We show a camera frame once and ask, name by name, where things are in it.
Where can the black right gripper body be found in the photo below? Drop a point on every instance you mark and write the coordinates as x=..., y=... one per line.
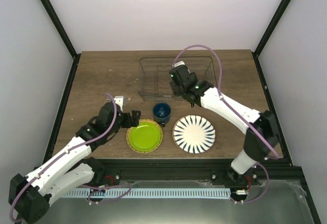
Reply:
x=174, y=89

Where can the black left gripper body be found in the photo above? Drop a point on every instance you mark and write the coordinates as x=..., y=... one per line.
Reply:
x=127, y=124

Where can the lime green plate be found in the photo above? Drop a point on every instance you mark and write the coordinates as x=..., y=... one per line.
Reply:
x=145, y=136

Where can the dark blue mug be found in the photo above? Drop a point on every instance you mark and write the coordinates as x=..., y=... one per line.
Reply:
x=161, y=113

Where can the grey wire dish rack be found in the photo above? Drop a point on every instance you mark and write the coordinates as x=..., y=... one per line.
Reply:
x=156, y=73

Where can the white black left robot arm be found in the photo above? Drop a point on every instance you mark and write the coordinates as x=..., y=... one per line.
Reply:
x=31, y=196

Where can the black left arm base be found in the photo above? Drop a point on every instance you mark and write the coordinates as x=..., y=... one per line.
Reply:
x=106, y=180

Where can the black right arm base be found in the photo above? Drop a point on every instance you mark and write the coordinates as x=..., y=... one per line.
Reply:
x=230, y=179

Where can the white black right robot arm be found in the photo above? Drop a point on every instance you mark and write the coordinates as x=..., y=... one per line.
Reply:
x=260, y=128

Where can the white blue striped plate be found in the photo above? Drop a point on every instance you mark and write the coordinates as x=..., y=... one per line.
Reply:
x=194, y=134

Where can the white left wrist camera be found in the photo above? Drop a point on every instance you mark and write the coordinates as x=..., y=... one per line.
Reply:
x=120, y=101

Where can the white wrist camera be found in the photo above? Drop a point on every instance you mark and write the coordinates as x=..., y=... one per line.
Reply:
x=178, y=64
x=120, y=101

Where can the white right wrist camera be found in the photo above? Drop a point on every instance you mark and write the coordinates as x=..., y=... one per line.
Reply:
x=178, y=64

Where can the light blue slotted cable duct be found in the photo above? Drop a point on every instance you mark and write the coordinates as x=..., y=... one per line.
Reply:
x=206, y=193

